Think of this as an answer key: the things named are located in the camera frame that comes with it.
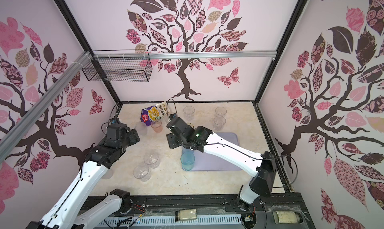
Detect teal frosted glass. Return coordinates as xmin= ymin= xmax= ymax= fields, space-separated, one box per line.
xmin=181 ymin=150 xmax=195 ymax=171

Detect lilac plastic tray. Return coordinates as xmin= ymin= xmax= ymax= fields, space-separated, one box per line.
xmin=181 ymin=132 xmax=243 ymax=172

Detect clear ribbed glass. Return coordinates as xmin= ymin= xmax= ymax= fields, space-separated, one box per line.
xmin=133 ymin=164 xmax=151 ymax=182
xmin=144 ymin=152 xmax=161 ymax=169

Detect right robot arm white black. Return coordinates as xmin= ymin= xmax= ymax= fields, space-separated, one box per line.
xmin=167 ymin=113 xmax=292 ymax=211

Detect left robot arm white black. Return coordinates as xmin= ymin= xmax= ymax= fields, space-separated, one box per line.
xmin=27 ymin=122 xmax=140 ymax=229

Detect clear glass back row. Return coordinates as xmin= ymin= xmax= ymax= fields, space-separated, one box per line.
xmin=183 ymin=106 xmax=195 ymax=121

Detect pink small glass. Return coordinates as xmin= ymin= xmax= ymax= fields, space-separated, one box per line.
xmin=151 ymin=120 xmax=163 ymax=133

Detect purple snack bag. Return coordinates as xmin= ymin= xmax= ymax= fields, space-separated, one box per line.
xmin=140 ymin=101 xmax=169 ymax=127

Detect small beige box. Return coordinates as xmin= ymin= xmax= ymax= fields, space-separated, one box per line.
xmin=175 ymin=209 xmax=198 ymax=222

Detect beige cylinder in wrap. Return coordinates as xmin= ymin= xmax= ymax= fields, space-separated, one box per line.
xmin=273 ymin=211 xmax=303 ymax=224

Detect black wire basket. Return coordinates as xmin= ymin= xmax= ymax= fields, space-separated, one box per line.
xmin=82 ymin=49 xmax=153 ymax=82

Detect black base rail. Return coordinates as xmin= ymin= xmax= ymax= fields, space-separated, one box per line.
xmin=80 ymin=192 xmax=310 ymax=218

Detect white slotted cable duct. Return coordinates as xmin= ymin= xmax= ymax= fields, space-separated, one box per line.
xmin=96 ymin=215 xmax=244 ymax=229

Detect aluminium rail back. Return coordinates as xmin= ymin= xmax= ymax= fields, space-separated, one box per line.
xmin=93 ymin=50 xmax=277 ymax=59

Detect aluminium rail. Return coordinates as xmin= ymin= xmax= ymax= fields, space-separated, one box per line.
xmin=93 ymin=50 xmax=277 ymax=59
xmin=1 ymin=51 xmax=92 ymax=162

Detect aluminium rail left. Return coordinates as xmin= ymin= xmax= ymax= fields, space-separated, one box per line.
xmin=1 ymin=51 xmax=92 ymax=162

